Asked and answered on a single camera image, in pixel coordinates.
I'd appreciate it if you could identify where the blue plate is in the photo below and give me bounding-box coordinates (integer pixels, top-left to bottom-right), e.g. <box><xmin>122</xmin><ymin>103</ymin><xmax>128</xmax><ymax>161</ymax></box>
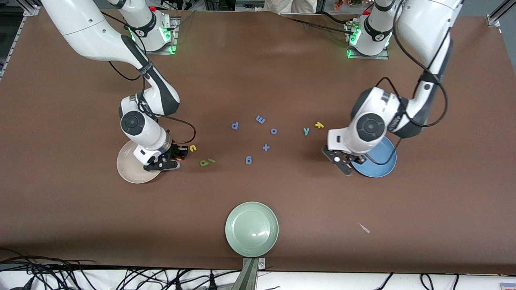
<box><xmin>351</xmin><ymin>136</ymin><xmax>397</xmax><ymax>178</ymax></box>

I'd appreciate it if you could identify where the beige plate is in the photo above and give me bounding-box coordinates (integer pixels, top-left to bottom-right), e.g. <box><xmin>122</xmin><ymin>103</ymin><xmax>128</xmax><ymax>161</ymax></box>
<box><xmin>117</xmin><ymin>140</ymin><xmax>162</xmax><ymax>184</ymax></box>

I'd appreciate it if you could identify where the brown table cover sheet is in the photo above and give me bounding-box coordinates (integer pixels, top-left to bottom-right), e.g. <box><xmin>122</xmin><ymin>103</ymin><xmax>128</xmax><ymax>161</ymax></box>
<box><xmin>0</xmin><ymin>7</ymin><xmax>516</xmax><ymax>275</ymax></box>

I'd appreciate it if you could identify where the green plate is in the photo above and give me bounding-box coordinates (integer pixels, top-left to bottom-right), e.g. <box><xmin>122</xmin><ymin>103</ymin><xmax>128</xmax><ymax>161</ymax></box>
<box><xmin>225</xmin><ymin>201</ymin><xmax>279</xmax><ymax>258</ymax></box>

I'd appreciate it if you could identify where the beige trouser leg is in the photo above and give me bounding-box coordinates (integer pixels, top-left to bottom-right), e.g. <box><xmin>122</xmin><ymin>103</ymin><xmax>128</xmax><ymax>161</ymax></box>
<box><xmin>292</xmin><ymin>0</ymin><xmax>319</xmax><ymax>15</ymax></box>
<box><xmin>263</xmin><ymin>0</ymin><xmax>291</xmax><ymax>13</ymax></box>

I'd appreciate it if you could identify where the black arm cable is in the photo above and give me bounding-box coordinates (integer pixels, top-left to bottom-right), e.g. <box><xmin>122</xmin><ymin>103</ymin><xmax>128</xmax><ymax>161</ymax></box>
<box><xmin>373</xmin><ymin>8</ymin><xmax>449</xmax><ymax>166</ymax></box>
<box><xmin>101</xmin><ymin>10</ymin><xmax>197</xmax><ymax>145</ymax></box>

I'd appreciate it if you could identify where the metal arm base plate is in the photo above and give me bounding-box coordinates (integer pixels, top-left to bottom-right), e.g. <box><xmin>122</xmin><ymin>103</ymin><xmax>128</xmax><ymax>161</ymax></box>
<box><xmin>145</xmin><ymin>16</ymin><xmax>179</xmax><ymax>55</ymax></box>
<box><xmin>347</xmin><ymin>22</ymin><xmax>389</xmax><ymax>60</ymax></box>

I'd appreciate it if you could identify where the black base cable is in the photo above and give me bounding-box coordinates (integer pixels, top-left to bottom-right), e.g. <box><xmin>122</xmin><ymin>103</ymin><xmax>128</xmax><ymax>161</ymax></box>
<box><xmin>320</xmin><ymin>11</ymin><xmax>355</xmax><ymax>25</ymax></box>
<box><xmin>282</xmin><ymin>16</ymin><xmax>355</xmax><ymax>36</ymax></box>

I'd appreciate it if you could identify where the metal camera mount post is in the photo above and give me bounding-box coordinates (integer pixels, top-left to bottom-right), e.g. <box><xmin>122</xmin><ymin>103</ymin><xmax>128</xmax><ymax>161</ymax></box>
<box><xmin>232</xmin><ymin>258</ymin><xmax>266</xmax><ymax>290</ymax></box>

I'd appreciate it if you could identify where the black cable bundle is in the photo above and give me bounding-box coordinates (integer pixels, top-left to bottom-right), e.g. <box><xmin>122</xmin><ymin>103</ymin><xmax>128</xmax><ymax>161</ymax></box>
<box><xmin>0</xmin><ymin>248</ymin><xmax>242</xmax><ymax>290</ymax></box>

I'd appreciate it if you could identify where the aluminium frame profile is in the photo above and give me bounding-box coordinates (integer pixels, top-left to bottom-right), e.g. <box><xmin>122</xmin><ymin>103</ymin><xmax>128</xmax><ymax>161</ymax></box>
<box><xmin>0</xmin><ymin>0</ymin><xmax>41</xmax><ymax>77</ymax></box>
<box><xmin>486</xmin><ymin>0</ymin><xmax>516</xmax><ymax>29</ymax></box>

